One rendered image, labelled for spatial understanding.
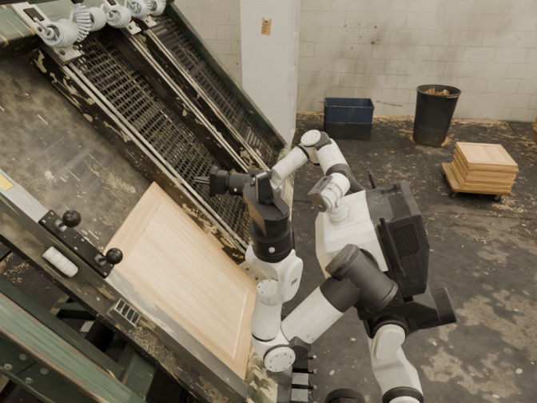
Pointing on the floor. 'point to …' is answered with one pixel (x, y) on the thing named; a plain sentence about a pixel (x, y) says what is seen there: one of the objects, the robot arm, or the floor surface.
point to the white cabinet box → (272, 59)
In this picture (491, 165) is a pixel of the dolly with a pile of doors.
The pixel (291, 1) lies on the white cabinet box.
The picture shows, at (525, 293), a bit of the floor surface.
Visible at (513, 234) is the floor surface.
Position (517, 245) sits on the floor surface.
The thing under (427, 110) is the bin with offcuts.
